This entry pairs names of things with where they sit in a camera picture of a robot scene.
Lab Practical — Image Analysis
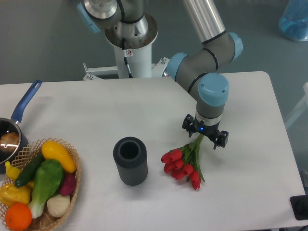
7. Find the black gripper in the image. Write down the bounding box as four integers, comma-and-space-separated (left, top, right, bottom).
182, 114, 229, 150

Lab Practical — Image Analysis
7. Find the red tulip bouquet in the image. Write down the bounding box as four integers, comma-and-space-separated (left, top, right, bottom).
161, 135, 205, 190

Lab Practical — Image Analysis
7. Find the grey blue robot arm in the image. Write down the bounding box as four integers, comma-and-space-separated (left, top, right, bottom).
77, 0, 243, 147

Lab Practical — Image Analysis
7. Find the dark grey ribbed vase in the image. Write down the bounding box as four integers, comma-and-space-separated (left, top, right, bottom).
113, 137, 148, 186

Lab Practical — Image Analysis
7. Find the black device at edge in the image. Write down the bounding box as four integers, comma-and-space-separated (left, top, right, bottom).
290, 195, 308, 220

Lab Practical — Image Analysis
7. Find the blue plastic bag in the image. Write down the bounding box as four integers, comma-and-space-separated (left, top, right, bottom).
278, 0, 308, 41

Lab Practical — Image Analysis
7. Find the purple red radish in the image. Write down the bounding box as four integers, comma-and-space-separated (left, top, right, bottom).
59, 173, 77, 196

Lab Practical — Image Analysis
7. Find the yellow squash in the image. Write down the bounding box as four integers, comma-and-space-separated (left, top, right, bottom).
41, 141, 77, 173

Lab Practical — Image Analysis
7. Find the green bok choy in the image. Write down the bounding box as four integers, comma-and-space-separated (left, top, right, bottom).
28, 159, 64, 219

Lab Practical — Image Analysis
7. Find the white garlic bulb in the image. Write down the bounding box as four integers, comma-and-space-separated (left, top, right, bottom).
47, 194, 70, 218

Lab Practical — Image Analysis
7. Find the woven wicker basket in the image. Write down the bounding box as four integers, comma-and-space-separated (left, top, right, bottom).
0, 138, 81, 231

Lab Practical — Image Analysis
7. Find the green cucumber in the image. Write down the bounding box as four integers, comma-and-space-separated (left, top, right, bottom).
14, 152, 45, 188

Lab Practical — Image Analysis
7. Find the brown bread roll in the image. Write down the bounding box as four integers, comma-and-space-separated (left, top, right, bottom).
0, 132, 19, 153

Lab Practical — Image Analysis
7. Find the yellow banana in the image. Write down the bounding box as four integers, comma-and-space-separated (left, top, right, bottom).
4, 161, 34, 189

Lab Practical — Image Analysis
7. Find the orange fruit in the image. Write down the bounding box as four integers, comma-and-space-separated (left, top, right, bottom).
5, 203, 32, 231

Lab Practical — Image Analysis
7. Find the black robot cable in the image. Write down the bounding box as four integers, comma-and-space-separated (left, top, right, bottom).
121, 37, 133, 79

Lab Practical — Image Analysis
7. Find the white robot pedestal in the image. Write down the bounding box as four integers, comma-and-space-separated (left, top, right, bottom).
83, 13, 169, 80

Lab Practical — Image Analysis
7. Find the blue handled saucepan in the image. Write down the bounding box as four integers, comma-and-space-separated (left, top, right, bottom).
0, 80, 42, 174

